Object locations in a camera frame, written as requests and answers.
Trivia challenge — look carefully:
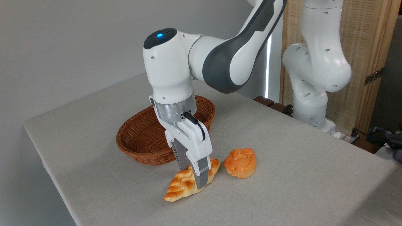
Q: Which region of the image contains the black power cable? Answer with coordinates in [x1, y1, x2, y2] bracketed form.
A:
[350, 127, 390, 145]

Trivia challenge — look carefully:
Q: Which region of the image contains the dark grey device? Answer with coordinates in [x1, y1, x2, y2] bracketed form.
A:
[367, 126, 402, 163]

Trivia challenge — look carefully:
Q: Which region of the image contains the grey tablecloth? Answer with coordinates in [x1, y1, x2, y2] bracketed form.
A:
[24, 72, 402, 226]

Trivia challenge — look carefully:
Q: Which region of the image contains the long braided bread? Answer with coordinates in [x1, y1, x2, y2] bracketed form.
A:
[163, 158, 221, 202]

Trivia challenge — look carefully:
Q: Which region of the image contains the metal screen hinge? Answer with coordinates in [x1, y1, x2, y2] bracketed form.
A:
[364, 67, 384, 86]

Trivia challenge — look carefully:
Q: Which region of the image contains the round orange bread bun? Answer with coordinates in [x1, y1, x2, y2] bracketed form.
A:
[223, 148, 257, 179]

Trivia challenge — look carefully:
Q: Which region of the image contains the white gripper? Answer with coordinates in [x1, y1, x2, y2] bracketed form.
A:
[149, 96, 212, 190]

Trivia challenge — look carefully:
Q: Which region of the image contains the wooden woven folding screen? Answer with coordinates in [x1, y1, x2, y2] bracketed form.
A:
[280, 0, 402, 154]

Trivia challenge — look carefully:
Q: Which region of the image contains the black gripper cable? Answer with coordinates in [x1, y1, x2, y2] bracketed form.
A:
[183, 111, 206, 141]

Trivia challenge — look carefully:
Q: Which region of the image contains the white power strip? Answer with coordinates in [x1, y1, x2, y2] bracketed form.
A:
[340, 133, 360, 144]

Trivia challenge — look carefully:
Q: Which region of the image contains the dark brown wooden block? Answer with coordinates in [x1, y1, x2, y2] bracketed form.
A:
[269, 102, 288, 114]
[253, 95, 275, 107]

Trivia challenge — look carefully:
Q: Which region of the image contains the brown oval wicker basket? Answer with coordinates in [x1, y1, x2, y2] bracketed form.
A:
[116, 95, 216, 166]

